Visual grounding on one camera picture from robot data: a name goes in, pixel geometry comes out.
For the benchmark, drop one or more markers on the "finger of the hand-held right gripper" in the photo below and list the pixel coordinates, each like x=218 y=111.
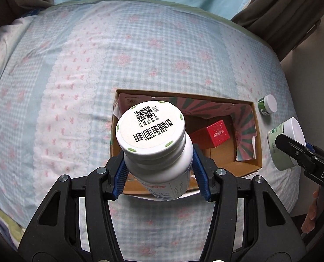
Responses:
x=293 y=148
x=312 y=148

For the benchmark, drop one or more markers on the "cardboard box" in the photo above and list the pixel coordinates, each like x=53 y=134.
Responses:
x=233 y=170

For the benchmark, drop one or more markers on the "person's right hand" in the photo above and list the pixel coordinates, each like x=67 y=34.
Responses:
x=309 y=215

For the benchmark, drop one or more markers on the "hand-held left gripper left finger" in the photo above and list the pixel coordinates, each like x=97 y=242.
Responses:
x=120 y=175

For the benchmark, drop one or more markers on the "large green jar white lid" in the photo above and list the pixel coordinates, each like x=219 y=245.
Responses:
x=292 y=127

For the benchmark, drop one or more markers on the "red carton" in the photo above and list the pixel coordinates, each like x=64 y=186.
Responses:
x=216 y=134

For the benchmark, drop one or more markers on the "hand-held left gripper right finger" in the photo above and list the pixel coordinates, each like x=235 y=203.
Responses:
x=200 y=176

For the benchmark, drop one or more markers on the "white pill bottle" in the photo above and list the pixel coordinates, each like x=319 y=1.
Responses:
x=151 y=131

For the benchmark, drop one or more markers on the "small green jar white lid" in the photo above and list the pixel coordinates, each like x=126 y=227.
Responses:
x=269 y=103

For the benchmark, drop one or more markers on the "checked floral bed sheet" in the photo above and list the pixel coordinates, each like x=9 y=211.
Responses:
x=151 y=46

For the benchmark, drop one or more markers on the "green patterned cloth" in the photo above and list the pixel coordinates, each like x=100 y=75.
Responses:
x=3 y=223

